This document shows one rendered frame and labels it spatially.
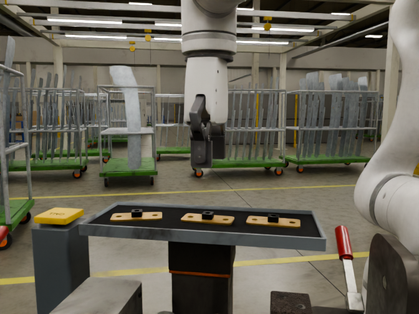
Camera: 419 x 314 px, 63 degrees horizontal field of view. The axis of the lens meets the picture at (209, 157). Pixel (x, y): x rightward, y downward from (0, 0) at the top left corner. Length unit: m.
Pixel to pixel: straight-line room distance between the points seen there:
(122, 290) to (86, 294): 0.04
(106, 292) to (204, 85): 0.30
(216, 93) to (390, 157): 0.41
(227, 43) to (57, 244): 0.43
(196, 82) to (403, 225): 0.45
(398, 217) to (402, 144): 0.14
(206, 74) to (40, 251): 0.41
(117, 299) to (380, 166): 0.56
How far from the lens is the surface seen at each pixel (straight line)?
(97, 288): 0.50
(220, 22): 0.52
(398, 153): 0.76
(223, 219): 0.58
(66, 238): 0.64
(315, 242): 0.51
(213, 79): 0.50
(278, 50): 12.33
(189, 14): 0.53
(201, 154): 0.50
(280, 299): 0.48
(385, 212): 0.74
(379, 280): 0.49
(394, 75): 7.43
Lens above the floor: 1.34
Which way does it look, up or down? 8 degrees down
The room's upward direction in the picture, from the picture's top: straight up
